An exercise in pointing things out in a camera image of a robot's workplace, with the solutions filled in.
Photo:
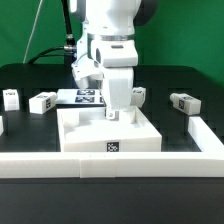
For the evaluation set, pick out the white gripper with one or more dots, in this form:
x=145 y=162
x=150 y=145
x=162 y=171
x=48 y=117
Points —
x=110 y=60

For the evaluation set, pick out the white U-shaped fence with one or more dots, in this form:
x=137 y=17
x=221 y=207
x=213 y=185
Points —
x=111 y=165

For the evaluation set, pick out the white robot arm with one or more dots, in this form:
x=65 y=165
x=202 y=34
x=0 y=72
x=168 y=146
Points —
x=112 y=17

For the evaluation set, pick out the white marker board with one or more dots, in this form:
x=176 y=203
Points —
x=80 y=97

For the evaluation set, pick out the white square tabletop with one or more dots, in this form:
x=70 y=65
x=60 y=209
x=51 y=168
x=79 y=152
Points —
x=87 y=130

